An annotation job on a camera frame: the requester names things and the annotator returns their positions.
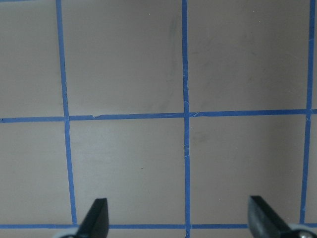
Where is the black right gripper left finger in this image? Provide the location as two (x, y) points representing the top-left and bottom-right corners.
(76, 198), (109, 238)

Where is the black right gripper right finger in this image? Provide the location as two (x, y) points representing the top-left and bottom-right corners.
(248, 195), (291, 238)

